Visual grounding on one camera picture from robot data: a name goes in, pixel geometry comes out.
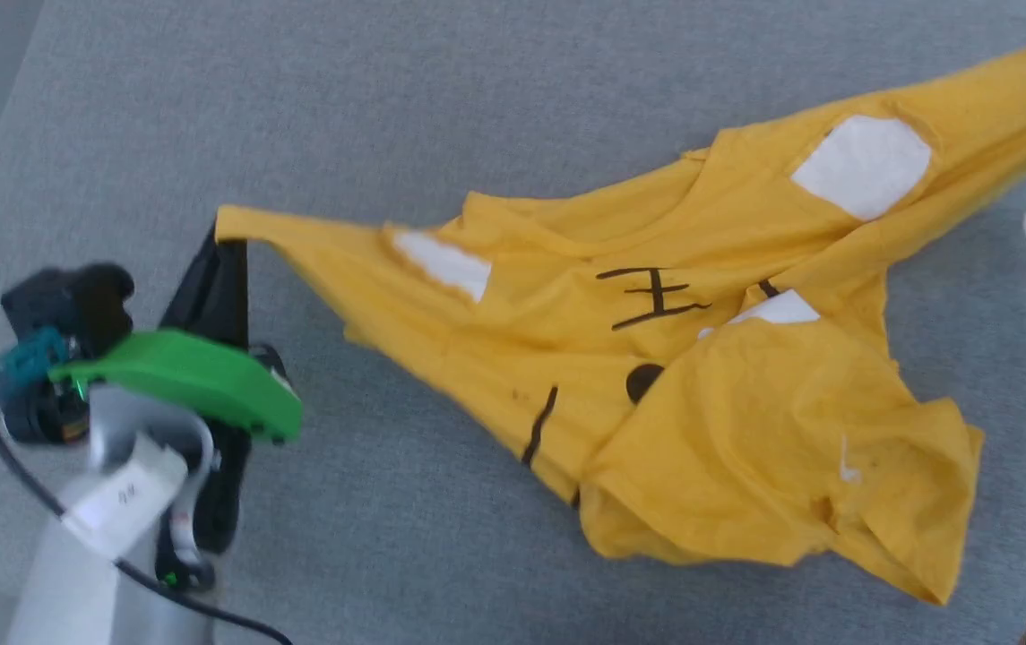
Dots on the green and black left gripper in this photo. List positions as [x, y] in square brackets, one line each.
[199, 376]

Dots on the yellow cartoon print t-shirt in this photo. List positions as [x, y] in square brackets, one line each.
[745, 403]

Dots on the white paper label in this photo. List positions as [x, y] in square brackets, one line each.
[123, 497]

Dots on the grey fabric sofa surface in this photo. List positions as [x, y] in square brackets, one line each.
[566, 90]

